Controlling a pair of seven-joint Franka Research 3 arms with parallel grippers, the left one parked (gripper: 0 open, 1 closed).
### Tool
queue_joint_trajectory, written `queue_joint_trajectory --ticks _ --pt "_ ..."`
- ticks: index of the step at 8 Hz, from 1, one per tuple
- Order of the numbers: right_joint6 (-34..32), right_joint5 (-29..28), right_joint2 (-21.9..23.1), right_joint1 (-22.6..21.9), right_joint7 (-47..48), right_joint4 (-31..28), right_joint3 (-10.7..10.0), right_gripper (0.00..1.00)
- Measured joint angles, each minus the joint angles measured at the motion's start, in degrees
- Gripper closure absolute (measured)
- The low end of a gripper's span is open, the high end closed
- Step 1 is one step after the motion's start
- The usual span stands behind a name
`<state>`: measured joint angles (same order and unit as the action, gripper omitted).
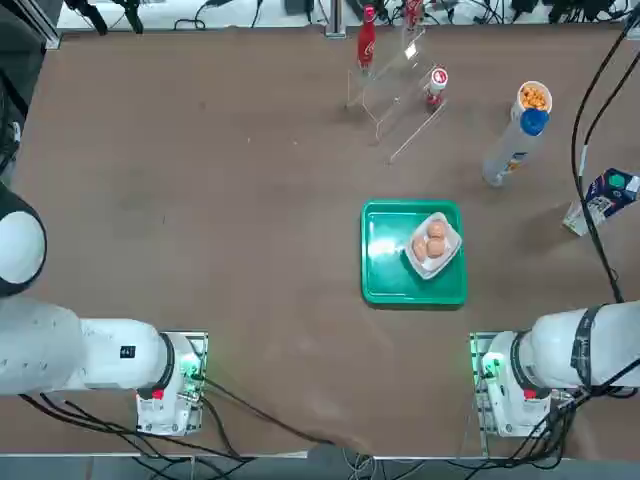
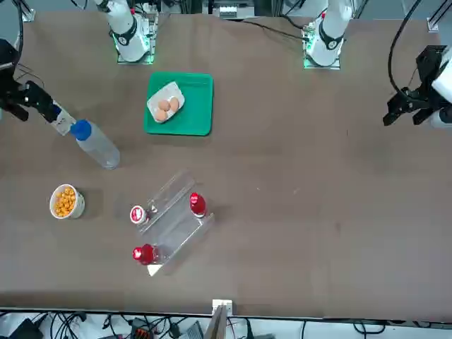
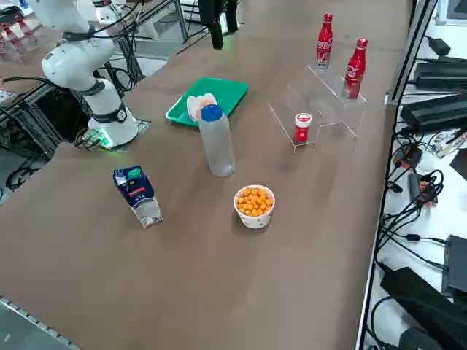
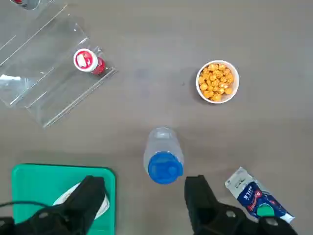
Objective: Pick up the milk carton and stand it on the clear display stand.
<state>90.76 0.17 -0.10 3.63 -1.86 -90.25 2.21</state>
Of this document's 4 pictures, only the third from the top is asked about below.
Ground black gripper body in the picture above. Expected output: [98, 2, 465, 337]
[198, 0, 240, 26]

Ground blue white milk carton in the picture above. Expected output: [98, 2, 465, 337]
[112, 166, 164, 229]

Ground clear acrylic display stand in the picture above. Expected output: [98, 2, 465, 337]
[268, 63, 368, 154]

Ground green plastic tray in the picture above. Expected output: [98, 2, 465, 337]
[164, 76, 250, 128]

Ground white square dish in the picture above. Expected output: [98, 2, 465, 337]
[185, 92, 220, 123]

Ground red cola bottle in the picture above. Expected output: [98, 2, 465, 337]
[315, 12, 334, 69]
[342, 37, 369, 101]

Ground clear bottle blue cap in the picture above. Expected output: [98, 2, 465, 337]
[198, 104, 236, 179]

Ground small red white bottle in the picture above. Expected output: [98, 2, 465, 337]
[293, 112, 314, 144]

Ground paper cup of orange balls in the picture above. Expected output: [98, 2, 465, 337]
[233, 184, 277, 230]

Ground black power adapter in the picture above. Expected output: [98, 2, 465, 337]
[414, 61, 467, 92]
[400, 93, 467, 133]
[427, 36, 452, 55]

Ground small black adapter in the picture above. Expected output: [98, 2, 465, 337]
[407, 173, 423, 203]

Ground black flat box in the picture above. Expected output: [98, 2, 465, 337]
[441, 235, 467, 297]

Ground large black power brick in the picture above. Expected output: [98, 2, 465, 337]
[380, 267, 467, 350]

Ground grey metal table rail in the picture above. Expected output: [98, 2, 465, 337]
[0, 295, 81, 350]

